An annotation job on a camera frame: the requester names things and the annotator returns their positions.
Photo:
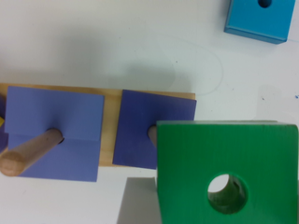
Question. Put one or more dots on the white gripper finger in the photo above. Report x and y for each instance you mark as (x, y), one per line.
(140, 203)

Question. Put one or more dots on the green square block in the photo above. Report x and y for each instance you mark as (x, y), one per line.
(227, 172)

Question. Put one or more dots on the dark purple square block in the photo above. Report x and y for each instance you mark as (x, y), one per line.
(140, 111)

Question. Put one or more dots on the light purple square block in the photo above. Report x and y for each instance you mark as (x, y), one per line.
(56, 130)

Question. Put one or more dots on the blue block under purple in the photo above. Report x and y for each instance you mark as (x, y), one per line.
(3, 135)

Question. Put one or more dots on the yellow block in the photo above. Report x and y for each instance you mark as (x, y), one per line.
(1, 121)

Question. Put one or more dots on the blue square foam block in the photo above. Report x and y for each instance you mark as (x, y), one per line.
(265, 20)

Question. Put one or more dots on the front wooden peg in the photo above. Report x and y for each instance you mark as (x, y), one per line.
(152, 134)

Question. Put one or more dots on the wooden peg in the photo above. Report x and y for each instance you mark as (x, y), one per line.
(15, 161)
(152, 134)

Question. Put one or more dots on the wooden peg base board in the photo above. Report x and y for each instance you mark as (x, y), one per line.
(109, 130)

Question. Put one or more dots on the middle wooden peg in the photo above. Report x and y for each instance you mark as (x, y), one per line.
(15, 161)

